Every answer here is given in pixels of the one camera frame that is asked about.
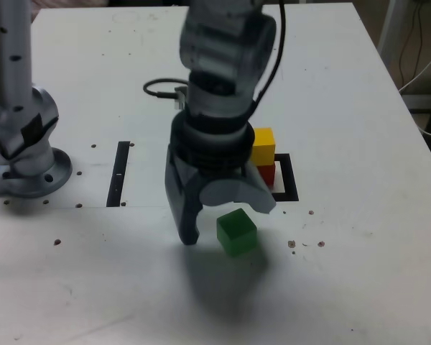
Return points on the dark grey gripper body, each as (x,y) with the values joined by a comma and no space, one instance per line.
(215,174)

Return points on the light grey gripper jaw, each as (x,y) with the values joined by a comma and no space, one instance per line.
(244,192)

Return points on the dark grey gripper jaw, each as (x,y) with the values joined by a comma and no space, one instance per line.
(181,208)

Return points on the red cube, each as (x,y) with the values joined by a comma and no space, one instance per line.
(267,174)

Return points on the green cube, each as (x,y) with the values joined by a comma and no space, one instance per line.
(237,233)

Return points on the yellow cube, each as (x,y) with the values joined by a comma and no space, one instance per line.
(265,147)

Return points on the black tape square outline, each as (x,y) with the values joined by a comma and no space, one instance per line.
(289,176)

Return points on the black tape strip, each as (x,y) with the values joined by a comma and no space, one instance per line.
(118,161)

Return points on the grey metal bar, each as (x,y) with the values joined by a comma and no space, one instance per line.
(420,103)

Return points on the small gripper camera box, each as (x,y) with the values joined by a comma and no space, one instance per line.
(181,97)

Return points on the white metal post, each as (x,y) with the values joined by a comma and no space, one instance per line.
(388,25)

